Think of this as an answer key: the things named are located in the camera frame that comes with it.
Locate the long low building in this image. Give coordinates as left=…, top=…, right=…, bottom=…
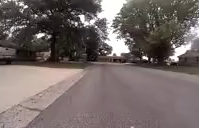
left=97, top=55, right=127, bottom=64

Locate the grey asphalt road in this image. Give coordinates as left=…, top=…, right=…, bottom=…
left=26, top=63, right=199, bottom=128

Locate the grass strip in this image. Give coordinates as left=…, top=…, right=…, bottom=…
left=11, top=60, right=90, bottom=70

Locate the large dark tree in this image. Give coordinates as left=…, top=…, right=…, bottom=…
left=0, top=0, right=105, bottom=64

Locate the large green tree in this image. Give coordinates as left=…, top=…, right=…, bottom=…
left=112, top=0, right=199, bottom=65

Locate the pale concrete kerb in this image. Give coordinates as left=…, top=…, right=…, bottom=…
left=0, top=68, right=90, bottom=128

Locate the pale concrete driveway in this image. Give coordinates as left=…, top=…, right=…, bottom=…
left=0, top=64, right=85, bottom=118

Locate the grass verge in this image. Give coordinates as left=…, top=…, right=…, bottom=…
left=136, top=63, right=199, bottom=78

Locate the low house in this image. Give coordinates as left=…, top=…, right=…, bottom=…
left=177, top=49, right=199, bottom=66

